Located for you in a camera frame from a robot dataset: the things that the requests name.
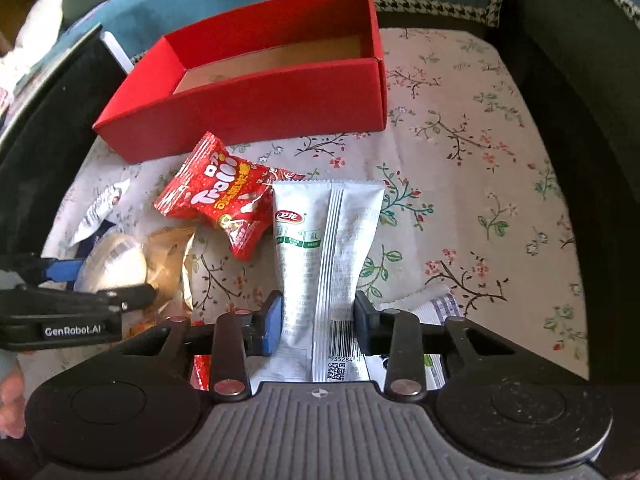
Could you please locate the brown biscuit packet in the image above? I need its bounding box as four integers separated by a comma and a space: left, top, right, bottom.
144, 224, 196, 312

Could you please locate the green sofa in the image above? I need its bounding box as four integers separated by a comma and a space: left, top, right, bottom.
500, 0, 639, 385

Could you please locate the white Kaprons wafer packet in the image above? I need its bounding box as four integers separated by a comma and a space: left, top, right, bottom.
364, 284, 461, 390

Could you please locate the person's left hand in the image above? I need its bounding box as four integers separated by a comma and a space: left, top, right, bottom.
0, 351, 25, 439

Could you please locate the white long snack packet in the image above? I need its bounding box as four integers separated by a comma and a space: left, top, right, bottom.
250, 180, 384, 388

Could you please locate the small white torn packet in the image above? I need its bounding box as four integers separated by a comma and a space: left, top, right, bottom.
70, 179, 131, 246

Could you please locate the black glossy appliance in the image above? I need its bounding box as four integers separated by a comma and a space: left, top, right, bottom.
1, 25, 128, 254

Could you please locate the red Trolli candy bag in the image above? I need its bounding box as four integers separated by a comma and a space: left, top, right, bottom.
154, 132, 304, 261

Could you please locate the dark blue wafer packet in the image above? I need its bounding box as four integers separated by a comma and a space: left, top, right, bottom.
75, 220, 117, 259

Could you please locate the clear-wrapped white pastry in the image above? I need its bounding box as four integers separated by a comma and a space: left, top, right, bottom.
74, 232, 148, 292

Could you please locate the red cardboard box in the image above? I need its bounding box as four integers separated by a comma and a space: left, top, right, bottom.
93, 0, 387, 162

